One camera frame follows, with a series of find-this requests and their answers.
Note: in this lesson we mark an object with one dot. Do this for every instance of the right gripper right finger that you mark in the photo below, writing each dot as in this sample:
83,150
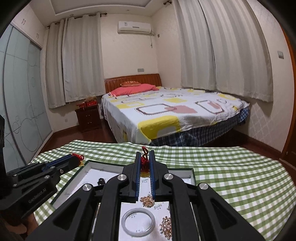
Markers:
197,211

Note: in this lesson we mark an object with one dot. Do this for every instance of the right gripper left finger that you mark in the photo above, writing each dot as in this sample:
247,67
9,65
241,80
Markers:
93,212

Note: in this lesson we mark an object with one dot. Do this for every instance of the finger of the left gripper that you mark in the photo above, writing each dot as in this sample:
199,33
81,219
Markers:
67,162

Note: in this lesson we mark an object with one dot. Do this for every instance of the red bead gold charm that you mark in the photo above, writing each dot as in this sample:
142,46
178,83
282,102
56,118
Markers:
79,159

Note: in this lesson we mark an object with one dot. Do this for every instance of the pale jade bangle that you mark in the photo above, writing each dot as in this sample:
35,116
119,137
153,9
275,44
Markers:
138,222

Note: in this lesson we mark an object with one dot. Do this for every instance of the red knot gold pendant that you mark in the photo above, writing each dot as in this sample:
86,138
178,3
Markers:
144,163

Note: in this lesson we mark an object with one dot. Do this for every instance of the green white jewelry tray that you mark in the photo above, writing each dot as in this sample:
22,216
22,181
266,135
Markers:
90,174

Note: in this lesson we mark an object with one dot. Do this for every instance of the person's hand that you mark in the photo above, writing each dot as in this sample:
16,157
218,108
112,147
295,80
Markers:
9,232

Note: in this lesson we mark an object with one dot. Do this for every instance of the dark wooden nightstand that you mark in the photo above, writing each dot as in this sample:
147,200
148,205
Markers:
88,118

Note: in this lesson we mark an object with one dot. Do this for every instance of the green checked tablecloth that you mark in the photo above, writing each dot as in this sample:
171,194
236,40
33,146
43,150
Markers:
257,187

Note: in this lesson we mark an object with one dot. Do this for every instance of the red boxes on nightstand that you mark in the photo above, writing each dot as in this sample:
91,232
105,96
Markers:
88,102

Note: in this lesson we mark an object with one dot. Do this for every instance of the frosted glass wardrobe door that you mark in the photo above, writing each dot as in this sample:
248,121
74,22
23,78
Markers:
27,125

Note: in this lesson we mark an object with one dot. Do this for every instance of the wooden headboard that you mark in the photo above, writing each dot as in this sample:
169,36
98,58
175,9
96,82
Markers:
113,83

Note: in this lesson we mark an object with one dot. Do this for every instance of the pink pillow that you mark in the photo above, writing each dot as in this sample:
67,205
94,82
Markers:
133,90

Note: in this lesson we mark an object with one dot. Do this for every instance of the left white curtain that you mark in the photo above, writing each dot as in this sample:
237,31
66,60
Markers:
74,65

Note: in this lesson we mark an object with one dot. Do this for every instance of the white curtain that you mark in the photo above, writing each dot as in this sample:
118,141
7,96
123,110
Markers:
74,65
223,48

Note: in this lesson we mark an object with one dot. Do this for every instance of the bed with patterned sheet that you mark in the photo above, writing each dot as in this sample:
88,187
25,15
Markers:
172,116

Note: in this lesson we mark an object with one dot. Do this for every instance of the orange patterned pillow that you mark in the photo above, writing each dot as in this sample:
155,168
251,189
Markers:
130,84

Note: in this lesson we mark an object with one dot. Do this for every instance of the white air conditioner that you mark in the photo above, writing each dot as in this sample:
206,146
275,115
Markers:
138,28

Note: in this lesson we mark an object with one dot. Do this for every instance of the right white curtain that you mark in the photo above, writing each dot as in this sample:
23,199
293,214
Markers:
223,48

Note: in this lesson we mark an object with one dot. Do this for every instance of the white wall switch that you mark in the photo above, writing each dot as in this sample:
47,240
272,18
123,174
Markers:
280,55

